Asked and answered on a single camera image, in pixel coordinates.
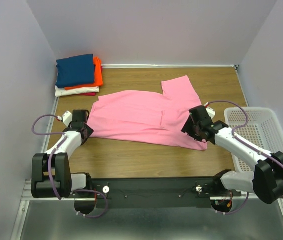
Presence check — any pink t shirt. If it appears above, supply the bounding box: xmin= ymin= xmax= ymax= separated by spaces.
xmin=87 ymin=75 xmax=208 ymax=151

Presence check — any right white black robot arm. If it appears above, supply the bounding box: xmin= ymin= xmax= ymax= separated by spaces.
xmin=181 ymin=103 xmax=283 ymax=204

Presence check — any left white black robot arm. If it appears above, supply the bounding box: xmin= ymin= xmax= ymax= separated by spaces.
xmin=31 ymin=109 xmax=94 ymax=200

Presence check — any folded red t shirt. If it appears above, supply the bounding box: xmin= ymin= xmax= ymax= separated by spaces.
xmin=79 ymin=92 xmax=97 ymax=97

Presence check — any folded white t shirt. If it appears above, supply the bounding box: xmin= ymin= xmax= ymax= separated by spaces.
xmin=55 ymin=86 xmax=100 ymax=98

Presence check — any folded orange t shirt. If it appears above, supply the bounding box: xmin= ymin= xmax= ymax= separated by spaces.
xmin=65 ymin=56 xmax=104 ymax=90

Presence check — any folded blue t shirt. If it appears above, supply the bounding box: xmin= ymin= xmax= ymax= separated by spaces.
xmin=56 ymin=54 xmax=95 ymax=89

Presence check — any white plastic laundry basket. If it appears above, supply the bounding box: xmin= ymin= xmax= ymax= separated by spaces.
xmin=223 ymin=106 xmax=283 ymax=176

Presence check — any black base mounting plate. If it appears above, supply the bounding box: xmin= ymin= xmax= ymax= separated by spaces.
xmin=91 ymin=177 xmax=241 ymax=209

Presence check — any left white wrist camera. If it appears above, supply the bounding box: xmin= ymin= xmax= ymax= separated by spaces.
xmin=57 ymin=111 xmax=73 ymax=127

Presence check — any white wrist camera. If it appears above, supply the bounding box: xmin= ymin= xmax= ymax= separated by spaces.
xmin=204 ymin=102 xmax=216 ymax=120
xmin=57 ymin=111 xmax=73 ymax=127

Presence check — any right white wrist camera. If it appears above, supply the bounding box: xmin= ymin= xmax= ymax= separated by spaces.
xmin=204 ymin=102 xmax=216 ymax=120

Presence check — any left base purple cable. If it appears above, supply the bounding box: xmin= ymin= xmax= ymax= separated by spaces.
xmin=75 ymin=189 xmax=109 ymax=219

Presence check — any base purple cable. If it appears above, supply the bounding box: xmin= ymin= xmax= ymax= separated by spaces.
xmin=215 ymin=192 xmax=250 ymax=216
xmin=75 ymin=189 xmax=109 ymax=219

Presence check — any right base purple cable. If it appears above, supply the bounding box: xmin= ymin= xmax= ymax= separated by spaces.
xmin=215 ymin=192 xmax=250 ymax=216

